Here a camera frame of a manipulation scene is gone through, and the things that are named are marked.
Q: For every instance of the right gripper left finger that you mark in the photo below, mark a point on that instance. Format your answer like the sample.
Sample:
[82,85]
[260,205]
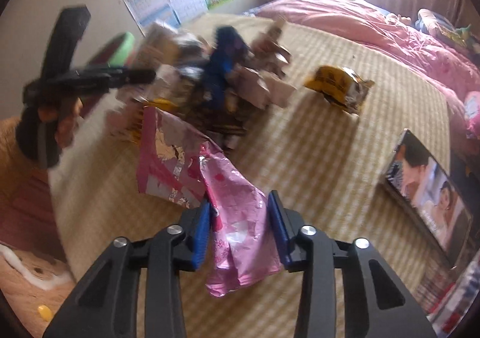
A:
[104,302]

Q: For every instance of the pink snack wrapper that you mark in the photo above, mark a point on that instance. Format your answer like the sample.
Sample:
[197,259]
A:
[184,166]

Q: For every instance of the dark blue snack bag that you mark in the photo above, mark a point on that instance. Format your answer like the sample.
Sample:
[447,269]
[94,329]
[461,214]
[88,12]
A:
[230,50]

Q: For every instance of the red bin with green rim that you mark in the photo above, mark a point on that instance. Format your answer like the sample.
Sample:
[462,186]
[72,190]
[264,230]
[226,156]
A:
[115,52]

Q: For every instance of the framed photo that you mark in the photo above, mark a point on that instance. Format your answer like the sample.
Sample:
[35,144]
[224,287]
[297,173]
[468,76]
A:
[429,197]

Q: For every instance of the yellow checkered bed mat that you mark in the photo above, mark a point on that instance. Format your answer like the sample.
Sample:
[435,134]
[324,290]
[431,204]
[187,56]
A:
[324,163]

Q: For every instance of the yellow black snack bag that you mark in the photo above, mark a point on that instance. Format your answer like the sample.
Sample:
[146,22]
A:
[342,87]

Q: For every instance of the pink quilt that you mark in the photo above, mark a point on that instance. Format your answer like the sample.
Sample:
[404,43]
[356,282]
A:
[357,20]

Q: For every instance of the left gripper camera mount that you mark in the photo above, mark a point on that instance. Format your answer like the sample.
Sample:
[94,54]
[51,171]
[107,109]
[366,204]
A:
[69,28]

